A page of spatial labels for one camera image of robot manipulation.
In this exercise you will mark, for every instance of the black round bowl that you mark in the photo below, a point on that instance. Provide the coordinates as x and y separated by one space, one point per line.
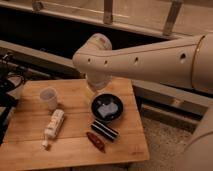
105 99

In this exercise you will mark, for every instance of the black white striped block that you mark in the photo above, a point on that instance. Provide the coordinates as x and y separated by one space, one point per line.
104 130

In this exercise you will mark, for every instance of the metal window frame rail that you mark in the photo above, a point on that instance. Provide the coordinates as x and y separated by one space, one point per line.
160 18

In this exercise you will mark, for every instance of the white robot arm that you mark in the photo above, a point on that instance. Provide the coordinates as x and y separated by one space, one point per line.
184 63

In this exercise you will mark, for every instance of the white tube bottle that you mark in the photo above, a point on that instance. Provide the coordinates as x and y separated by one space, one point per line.
51 130

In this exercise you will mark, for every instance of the dark red oblong object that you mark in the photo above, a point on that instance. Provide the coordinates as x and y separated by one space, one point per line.
96 141

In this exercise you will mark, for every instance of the wooden board table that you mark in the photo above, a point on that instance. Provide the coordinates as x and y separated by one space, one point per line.
22 145

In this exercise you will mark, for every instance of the translucent plastic cup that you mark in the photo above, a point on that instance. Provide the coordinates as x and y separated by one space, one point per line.
49 97

